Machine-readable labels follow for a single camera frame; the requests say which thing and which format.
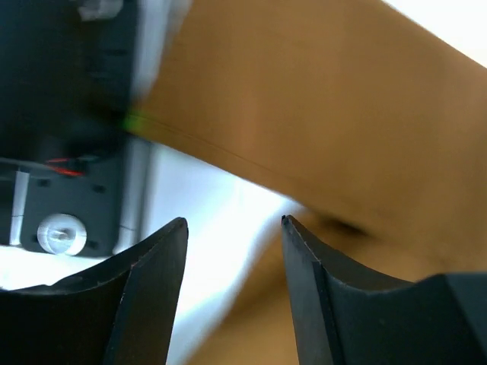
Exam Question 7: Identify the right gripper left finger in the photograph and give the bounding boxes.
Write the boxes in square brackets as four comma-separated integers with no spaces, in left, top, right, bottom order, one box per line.
[1,217,188,365]

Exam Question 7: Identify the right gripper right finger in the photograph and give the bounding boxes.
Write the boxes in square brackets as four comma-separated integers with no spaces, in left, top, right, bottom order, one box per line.
[282,215,486,364]

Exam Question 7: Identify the brown trousers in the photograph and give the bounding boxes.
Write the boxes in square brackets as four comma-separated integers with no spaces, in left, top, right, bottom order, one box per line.
[132,1,486,364]

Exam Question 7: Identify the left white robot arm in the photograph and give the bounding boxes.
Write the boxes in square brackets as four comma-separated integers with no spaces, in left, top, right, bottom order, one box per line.
[1,1,190,160]

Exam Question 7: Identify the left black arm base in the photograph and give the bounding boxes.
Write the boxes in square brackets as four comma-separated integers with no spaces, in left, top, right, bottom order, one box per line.
[0,136,153,258]

